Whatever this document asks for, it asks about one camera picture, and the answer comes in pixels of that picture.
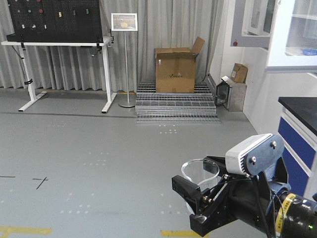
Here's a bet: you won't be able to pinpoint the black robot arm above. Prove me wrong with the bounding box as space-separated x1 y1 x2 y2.
171 156 317 238

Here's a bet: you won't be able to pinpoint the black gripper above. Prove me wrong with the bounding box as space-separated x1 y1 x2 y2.
171 156 272 237

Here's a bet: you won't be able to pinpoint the black pegboard panel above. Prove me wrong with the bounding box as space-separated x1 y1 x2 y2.
6 0 103 43

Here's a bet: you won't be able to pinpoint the metal box with glass door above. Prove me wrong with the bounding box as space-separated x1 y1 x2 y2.
215 76 247 112

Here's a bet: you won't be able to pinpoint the large cardboard box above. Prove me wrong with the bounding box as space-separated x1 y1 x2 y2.
155 37 205 93

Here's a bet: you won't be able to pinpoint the blue lab bench cabinet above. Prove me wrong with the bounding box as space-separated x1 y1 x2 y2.
278 97 317 199

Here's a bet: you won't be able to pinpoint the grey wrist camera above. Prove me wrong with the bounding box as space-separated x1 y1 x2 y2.
225 133 272 175

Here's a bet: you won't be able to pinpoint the clear glass beaker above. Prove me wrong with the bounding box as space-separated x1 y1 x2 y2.
181 158 220 215

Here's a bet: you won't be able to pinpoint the metal grate steps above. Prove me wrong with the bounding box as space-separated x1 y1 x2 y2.
135 83 220 124

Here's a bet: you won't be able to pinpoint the small cardboard box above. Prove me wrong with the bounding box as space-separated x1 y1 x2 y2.
231 63 248 83

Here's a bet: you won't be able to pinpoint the sign stand with picture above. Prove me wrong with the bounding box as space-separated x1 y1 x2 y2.
111 13 138 108

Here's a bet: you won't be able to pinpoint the white fume hood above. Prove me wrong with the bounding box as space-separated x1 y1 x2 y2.
230 0 317 73

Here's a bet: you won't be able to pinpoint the white standing desk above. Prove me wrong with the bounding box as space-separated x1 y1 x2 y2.
0 36 117 114

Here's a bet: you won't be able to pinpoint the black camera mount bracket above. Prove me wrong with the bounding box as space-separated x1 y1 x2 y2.
243 133 291 193

